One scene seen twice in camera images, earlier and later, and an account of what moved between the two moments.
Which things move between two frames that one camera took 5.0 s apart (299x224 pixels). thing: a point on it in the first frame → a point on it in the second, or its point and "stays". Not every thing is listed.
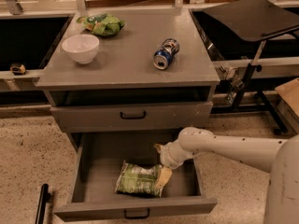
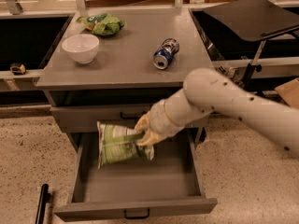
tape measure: x=18 y=69 stays
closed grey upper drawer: x=127 y=116 stays
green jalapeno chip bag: x=137 y=179 → x=119 y=144
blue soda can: x=162 y=56 stays
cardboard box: x=288 y=97 stays
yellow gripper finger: x=165 y=174 → x=150 y=138
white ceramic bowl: x=83 y=48 stays
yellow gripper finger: x=159 y=147 → x=143 y=123
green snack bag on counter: x=101 y=24 stays
